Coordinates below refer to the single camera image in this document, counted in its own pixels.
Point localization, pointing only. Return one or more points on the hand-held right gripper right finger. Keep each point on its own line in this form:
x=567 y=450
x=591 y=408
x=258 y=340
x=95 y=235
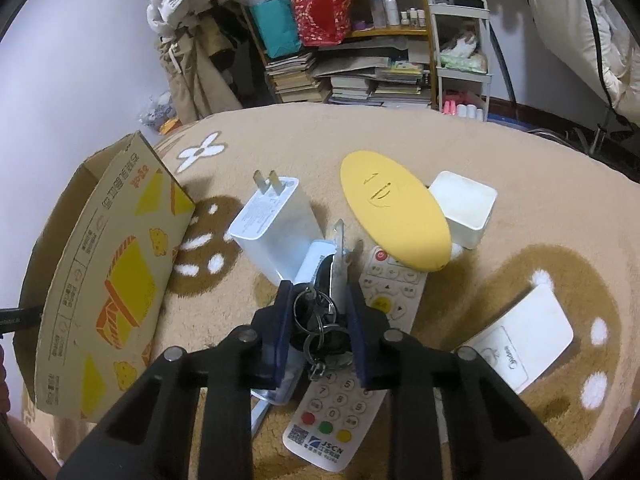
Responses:
x=357 y=342

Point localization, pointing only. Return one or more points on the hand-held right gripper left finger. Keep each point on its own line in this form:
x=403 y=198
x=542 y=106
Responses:
x=281 y=332

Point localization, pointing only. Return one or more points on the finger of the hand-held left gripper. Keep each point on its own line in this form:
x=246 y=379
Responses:
x=20 y=318

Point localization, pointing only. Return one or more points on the metal key bunch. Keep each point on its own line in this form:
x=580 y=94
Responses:
x=320 y=320

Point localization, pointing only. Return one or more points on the cardboard box with yellow print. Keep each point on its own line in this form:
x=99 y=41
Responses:
x=100 y=260

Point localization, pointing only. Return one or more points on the yellow oval lid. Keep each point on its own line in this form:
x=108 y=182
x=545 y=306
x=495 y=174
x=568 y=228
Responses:
x=395 y=210

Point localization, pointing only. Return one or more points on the small white square box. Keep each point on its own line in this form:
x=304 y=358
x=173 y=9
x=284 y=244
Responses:
x=465 y=205

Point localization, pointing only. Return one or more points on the white remote control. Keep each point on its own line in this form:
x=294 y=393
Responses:
x=325 y=410

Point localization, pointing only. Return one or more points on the white charger plug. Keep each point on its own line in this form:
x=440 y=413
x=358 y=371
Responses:
x=272 y=225

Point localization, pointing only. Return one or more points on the flat white device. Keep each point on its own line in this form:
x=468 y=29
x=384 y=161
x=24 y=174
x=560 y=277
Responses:
x=530 y=335

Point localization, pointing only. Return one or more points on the beige patterned rug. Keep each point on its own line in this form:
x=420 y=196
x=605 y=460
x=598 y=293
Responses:
x=500 y=160

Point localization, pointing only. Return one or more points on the plastic bag of plush toys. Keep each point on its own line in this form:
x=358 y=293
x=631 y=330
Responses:
x=157 y=112

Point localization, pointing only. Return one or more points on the stack of old books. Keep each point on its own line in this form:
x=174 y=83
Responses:
x=292 y=80

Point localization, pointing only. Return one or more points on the beige hanging coat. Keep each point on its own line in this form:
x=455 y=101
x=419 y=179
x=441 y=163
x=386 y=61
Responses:
x=197 y=80

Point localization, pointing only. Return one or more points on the pile of books and papers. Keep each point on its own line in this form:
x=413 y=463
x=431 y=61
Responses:
x=370 y=75

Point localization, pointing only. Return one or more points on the white rolling cart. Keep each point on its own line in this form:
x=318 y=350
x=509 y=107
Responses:
x=462 y=80

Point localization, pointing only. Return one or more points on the teal bag in plastic bin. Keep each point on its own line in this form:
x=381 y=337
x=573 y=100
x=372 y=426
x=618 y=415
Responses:
x=275 y=22

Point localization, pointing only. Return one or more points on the red gift bag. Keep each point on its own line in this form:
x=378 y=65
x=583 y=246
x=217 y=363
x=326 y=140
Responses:
x=322 y=10

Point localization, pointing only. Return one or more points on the row of cosmetic bottles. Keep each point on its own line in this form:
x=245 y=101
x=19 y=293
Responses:
x=390 y=10

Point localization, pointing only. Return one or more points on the wooden bookshelf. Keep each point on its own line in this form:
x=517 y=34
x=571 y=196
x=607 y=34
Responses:
x=420 y=10

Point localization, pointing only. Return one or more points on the white hanging fabric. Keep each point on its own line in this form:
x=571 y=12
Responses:
x=565 y=20

